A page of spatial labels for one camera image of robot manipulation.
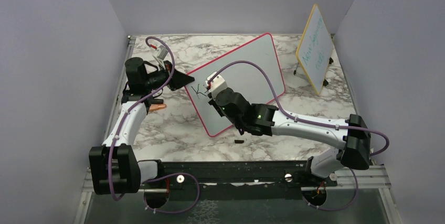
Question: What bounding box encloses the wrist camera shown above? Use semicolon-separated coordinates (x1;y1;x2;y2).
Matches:
154;45;169;69
205;72;228;99

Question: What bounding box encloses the aluminium frame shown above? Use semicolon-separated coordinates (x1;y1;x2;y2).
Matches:
73;35;137;223

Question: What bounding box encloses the yellow framed whiteboard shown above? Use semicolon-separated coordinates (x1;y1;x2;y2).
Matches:
293;4;334;95

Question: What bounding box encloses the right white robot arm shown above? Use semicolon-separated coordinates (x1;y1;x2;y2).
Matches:
208;88;370;186

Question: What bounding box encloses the purple cable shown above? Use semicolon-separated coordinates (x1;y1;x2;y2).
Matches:
207;60;390;212
107;36;200;215

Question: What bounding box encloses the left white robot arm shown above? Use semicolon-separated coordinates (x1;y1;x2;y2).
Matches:
89;57;195;196

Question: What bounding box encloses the black mounting rail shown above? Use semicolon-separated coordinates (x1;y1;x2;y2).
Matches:
141;161;337;201

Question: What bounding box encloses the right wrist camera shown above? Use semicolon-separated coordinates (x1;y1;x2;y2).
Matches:
205;72;228;99

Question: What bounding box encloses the pink framed whiteboard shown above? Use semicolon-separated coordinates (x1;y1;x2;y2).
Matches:
185;33;285;137

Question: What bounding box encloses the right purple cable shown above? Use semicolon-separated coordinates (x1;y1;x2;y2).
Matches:
207;60;390;212

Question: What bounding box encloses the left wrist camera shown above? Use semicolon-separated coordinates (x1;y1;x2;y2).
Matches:
154;45;169;69

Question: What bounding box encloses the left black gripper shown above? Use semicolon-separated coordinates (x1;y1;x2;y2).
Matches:
144;60;195;91

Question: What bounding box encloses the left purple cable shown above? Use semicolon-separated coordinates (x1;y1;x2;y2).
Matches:
107;36;200;215

